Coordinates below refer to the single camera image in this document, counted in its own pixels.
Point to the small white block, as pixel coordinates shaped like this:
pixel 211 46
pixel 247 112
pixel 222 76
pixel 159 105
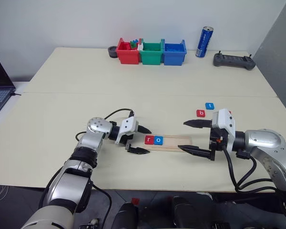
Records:
pixel 140 47

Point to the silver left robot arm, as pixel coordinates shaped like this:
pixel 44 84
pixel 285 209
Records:
pixel 93 140

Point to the red plastic bin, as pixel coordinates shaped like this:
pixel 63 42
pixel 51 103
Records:
pixel 127 57

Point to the green plastic bin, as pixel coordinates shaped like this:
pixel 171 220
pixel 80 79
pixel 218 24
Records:
pixel 151 57

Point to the small red floor item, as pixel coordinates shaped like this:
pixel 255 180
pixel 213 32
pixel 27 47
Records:
pixel 135 201

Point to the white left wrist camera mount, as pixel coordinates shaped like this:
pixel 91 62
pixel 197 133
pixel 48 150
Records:
pixel 129 124

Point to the blue letter block o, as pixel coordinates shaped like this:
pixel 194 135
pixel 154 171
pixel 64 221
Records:
pixel 158 140

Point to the long wooden tray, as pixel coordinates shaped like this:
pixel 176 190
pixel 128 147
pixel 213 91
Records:
pixel 176 142

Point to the tall blue drink can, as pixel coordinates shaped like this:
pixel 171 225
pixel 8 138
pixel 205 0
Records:
pixel 203 43

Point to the black round holder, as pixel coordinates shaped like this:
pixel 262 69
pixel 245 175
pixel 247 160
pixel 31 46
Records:
pixel 112 52

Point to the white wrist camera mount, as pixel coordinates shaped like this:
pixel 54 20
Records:
pixel 129 124
pixel 225 119

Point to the grey handheld remote controller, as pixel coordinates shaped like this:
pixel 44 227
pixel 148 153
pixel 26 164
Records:
pixel 233 60

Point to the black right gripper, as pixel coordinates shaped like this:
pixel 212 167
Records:
pixel 218 140

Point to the small green building block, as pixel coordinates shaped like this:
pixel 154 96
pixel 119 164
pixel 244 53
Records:
pixel 133 44

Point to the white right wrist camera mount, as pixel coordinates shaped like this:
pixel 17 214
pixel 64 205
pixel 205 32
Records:
pixel 225 119

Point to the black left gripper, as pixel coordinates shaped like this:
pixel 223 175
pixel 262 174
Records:
pixel 127 138

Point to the red letter block r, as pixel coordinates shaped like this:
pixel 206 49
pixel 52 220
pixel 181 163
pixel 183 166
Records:
pixel 149 140

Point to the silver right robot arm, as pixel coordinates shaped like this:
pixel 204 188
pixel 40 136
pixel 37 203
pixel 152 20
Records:
pixel 264 143

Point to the dark rounded shape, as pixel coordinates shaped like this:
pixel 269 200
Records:
pixel 125 215
pixel 183 212

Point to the blue letter block t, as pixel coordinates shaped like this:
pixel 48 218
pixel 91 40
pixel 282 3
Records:
pixel 210 106

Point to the blue plastic bin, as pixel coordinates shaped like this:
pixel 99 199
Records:
pixel 172 58

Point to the red letter block b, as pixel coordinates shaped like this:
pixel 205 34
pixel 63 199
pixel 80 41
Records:
pixel 201 113

